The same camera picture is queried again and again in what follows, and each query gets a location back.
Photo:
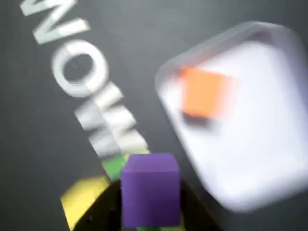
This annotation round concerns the white rectangular tray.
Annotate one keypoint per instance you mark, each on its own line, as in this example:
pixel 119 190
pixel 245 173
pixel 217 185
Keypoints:
pixel 260 144

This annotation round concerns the yellow wooden block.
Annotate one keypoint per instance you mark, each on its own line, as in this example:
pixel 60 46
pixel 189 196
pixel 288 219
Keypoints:
pixel 81 199

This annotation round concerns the dark mat with WOWROBO print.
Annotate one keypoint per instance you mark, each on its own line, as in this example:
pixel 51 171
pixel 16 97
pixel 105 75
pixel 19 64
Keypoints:
pixel 29 120

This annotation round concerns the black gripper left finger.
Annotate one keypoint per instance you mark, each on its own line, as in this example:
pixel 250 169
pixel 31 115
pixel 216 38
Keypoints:
pixel 103 209

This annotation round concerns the orange wooden block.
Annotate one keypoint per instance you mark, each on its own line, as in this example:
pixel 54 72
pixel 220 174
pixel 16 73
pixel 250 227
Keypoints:
pixel 204 93

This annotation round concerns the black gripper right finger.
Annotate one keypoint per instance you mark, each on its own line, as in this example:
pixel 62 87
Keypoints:
pixel 192 214

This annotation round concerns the purple wooden block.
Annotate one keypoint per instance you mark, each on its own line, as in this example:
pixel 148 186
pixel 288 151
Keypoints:
pixel 150 190

